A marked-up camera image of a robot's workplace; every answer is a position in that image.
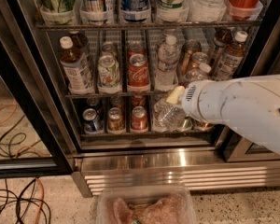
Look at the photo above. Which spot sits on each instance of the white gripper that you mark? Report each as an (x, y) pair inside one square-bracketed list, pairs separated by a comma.
[(192, 101)]

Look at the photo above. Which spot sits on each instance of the clear front water bottle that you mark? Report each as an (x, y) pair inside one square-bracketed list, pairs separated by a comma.
[(171, 115)]

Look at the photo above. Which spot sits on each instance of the clear water bottle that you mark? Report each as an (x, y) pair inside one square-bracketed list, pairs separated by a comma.
[(171, 115), (168, 53)]

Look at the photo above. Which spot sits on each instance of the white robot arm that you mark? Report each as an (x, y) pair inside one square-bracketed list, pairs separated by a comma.
[(250, 106)]

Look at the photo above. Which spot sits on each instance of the water bottle bottom shelf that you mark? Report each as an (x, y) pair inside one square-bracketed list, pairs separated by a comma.
[(157, 108)]

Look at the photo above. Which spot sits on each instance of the water bottle shelf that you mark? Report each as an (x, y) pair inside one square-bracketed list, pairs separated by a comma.
[(206, 10), (157, 108)]

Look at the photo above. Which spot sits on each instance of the clear rear water bottle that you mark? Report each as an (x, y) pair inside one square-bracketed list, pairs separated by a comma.
[(168, 53)]

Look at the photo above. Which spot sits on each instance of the red can bottom shelf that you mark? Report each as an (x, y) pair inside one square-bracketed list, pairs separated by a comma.
[(139, 119)]

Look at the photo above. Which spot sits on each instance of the red cola can middle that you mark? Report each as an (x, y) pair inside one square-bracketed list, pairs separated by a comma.
[(138, 75)]

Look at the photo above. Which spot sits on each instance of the front right tea bottle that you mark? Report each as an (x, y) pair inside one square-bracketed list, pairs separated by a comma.
[(231, 57)]

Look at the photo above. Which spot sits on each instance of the tea bottle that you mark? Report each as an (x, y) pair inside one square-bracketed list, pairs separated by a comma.
[(76, 67), (222, 37), (231, 57), (81, 42)]

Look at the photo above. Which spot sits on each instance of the gold can bottom shelf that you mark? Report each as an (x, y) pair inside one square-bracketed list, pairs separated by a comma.
[(115, 120)]

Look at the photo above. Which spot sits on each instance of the glass fridge door right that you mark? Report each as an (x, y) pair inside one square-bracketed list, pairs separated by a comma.
[(240, 149)]

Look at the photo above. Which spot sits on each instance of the glass fridge door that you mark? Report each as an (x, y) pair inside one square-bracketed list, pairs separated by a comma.
[(240, 149), (30, 142)]

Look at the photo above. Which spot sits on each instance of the rear right tea bottle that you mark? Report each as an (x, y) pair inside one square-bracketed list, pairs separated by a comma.
[(222, 37)]

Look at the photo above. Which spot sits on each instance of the stainless steel fridge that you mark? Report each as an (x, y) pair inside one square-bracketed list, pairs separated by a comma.
[(103, 160)]

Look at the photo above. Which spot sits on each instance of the blue can bottom shelf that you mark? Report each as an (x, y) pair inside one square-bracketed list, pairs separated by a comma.
[(91, 121)]

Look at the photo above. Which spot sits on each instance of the blue can shelf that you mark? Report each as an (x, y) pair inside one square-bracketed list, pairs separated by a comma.
[(91, 121), (134, 10)]

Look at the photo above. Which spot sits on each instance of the water bottle top shelf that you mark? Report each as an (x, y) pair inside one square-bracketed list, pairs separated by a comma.
[(206, 10)]

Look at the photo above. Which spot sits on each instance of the front left tea bottle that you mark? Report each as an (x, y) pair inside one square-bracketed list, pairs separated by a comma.
[(76, 67)]

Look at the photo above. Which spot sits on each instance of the blue can top shelf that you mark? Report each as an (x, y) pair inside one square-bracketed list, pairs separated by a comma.
[(134, 10)]

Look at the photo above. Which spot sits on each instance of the rear left tea bottle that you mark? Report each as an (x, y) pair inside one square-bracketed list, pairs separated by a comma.
[(81, 42)]

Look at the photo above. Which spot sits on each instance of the green can top shelf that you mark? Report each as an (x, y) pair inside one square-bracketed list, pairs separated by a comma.
[(57, 12)]

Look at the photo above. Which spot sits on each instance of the glass fridge door left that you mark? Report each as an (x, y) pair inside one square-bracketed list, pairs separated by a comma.
[(30, 142)]

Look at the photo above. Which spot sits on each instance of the silver green can bottom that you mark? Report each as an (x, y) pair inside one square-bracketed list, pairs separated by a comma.
[(184, 125)]

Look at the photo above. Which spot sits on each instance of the orange can bottom right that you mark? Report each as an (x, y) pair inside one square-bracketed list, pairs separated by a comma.
[(203, 126)]

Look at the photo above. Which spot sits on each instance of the rear red can bottom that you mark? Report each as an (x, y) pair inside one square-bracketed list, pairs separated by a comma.
[(138, 100)]

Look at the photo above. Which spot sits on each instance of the front orange soda can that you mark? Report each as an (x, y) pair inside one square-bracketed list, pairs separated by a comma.
[(197, 59)]

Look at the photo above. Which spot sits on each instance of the orange soda can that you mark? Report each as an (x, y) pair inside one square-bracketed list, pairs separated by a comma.
[(197, 59), (188, 49)]

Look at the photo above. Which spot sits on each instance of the rear orange soda can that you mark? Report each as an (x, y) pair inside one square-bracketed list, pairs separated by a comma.
[(188, 49)]

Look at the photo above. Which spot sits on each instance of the rear gold can bottom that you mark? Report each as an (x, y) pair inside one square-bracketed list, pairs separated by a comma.
[(117, 101)]

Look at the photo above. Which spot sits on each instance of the rear red cola can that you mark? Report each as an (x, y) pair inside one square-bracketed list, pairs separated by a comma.
[(135, 47)]

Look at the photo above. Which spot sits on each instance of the white green soda can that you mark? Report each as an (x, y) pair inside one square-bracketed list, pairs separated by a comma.
[(109, 75)]

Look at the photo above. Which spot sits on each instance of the rear blue can bottom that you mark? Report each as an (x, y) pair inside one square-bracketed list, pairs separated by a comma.
[(96, 104)]

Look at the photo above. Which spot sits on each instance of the rear white green can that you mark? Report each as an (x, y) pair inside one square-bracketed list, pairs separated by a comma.
[(109, 48)]

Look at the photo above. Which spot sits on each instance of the white green can top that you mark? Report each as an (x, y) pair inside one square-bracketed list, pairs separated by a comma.
[(171, 10)]

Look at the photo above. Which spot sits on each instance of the blue silver energy can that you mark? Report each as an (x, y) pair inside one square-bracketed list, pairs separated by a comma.
[(95, 11)]

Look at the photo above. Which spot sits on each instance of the clear plastic container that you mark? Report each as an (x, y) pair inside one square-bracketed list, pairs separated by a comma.
[(161, 204)]

